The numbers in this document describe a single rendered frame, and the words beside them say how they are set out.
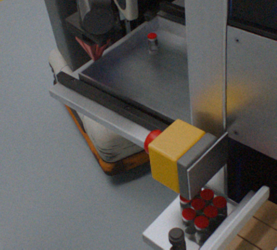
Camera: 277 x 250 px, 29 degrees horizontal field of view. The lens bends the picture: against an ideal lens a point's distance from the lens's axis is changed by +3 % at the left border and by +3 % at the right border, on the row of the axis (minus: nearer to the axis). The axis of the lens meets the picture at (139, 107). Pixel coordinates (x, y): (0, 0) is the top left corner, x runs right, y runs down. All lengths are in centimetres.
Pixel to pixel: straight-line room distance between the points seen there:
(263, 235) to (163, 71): 47
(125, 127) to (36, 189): 119
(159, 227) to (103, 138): 109
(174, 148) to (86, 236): 125
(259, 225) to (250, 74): 22
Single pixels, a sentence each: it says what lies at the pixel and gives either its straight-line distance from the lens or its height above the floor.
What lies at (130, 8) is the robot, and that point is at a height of 70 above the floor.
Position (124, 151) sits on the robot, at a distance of 197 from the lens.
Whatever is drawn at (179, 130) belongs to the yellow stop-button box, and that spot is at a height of 103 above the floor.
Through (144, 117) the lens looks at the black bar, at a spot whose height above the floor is 90.
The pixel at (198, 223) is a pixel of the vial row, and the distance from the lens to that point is 79.
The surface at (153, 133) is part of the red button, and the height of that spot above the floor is 101.
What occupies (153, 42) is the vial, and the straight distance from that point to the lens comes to 115.
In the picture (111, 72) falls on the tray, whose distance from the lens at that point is 114.
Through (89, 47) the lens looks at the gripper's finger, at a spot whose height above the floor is 97.
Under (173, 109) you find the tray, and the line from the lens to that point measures 102.
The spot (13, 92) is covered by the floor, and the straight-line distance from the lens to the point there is 265.
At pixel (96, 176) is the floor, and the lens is 213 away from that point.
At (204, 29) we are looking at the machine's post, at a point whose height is 119.
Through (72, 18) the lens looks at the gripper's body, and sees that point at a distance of 109.
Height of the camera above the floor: 156
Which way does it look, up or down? 41 degrees down
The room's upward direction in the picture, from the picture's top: 8 degrees counter-clockwise
